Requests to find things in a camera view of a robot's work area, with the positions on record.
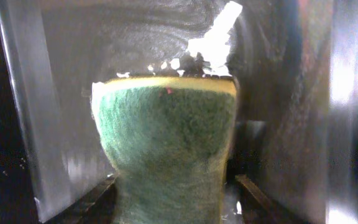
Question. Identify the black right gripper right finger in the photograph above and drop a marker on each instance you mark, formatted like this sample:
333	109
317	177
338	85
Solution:
258	208

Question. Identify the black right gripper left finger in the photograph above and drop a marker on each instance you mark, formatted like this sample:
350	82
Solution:
97	206

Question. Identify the green yellow sponge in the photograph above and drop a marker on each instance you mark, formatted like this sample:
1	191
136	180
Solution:
168	139

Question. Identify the black water tray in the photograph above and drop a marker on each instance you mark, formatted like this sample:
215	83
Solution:
295	65

